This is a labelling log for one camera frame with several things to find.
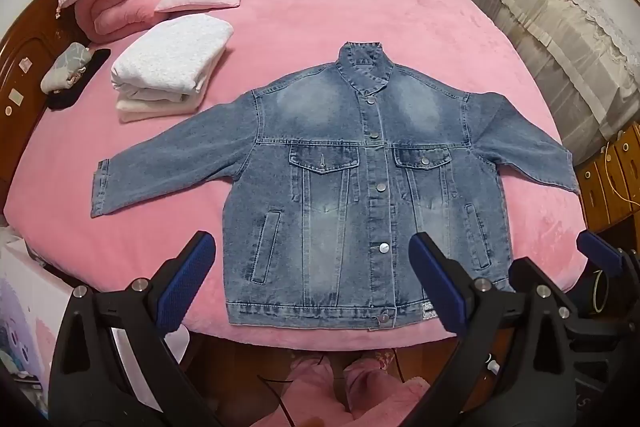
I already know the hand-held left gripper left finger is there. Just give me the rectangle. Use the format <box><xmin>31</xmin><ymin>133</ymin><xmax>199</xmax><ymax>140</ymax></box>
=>
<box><xmin>47</xmin><ymin>231</ymin><xmax>221</xmax><ymax>427</ymax></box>

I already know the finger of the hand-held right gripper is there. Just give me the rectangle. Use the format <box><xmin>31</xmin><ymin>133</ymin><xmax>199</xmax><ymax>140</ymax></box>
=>
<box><xmin>509</xmin><ymin>256</ymin><xmax>581</xmax><ymax>323</ymax></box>
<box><xmin>576</xmin><ymin>230</ymin><xmax>638</xmax><ymax>282</ymax></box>

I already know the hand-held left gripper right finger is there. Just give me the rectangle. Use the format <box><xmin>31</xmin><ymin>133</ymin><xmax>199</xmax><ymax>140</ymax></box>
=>
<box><xmin>400</xmin><ymin>233</ymin><xmax>598</xmax><ymax>427</ymax></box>

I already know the blue denim jacket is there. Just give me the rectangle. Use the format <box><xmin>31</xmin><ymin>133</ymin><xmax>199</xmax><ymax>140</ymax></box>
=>
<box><xmin>90</xmin><ymin>41</ymin><xmax>581</xmax><ymax>333</ymax></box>

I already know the wooden drawer cabinet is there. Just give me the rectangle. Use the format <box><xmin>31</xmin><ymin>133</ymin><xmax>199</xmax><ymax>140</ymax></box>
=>
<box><xmin>574</xmin><ymin>122</ymin><xmax>640</xmax><ymax>229</ymax></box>

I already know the person's right leg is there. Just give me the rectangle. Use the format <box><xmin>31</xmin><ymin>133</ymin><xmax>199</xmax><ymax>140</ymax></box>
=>
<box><xmin>342</xmin><ymin>356</ymin><xmax>432</xmax><ymax>427</ymax></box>

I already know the white cartoon printed box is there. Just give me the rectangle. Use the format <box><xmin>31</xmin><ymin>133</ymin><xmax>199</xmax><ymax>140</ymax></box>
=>
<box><xmin>0</xmin><ymin>227</ymin><xmax>193</xmax><ymax>378</ymax></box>

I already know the black cloth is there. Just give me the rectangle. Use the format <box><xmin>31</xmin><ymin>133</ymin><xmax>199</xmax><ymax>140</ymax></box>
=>
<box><xmin>47</xmin><ymin>48</ymin><xmax>112</xmax><ymax>110</ymax></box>

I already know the cream lace-covered furniture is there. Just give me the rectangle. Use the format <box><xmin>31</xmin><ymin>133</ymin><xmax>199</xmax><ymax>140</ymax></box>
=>
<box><xmin>469</xmin><ymin>0</ymin><xmax>640</xmax><ymax>166</ymax></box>

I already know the folded white fluffy garment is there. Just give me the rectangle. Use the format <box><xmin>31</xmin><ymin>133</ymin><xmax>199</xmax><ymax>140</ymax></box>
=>
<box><xmin>111</xmin><ymin>14</ymin><xmax>235</xmax><ymax>104</ymax></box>

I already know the grey patterned cloth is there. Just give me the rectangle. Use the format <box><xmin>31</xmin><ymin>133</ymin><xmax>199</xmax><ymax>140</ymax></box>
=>
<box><xmin>40</xmin><ymin>42</ymin><xmax>94</xmax><ymax>96</ymax></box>

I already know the wooden headboard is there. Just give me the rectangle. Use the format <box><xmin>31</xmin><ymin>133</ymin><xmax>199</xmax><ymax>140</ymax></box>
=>
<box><xmin>0</xmin><ymin>0</ymin><xmax>92</xmax><ymax>182</ymax></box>

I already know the pink bed blanket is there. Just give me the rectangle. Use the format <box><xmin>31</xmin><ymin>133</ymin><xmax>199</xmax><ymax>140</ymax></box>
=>
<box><xmin>2</xmin><ymin>0</ymin><xmax>589</xmax><ymax>351</ymax></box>

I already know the yellow cable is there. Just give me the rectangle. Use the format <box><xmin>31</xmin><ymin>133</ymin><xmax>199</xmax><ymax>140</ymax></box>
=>
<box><xmin>599</xmin><ymin>141</ymin><xmax>640</xmax><ymax>208</ymax></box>

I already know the black cable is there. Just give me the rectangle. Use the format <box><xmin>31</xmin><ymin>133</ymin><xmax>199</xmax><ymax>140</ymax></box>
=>
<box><xmin>256</xmin><ymin>373</ymin><xmax>302</xmax><ymax>427</ymax></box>

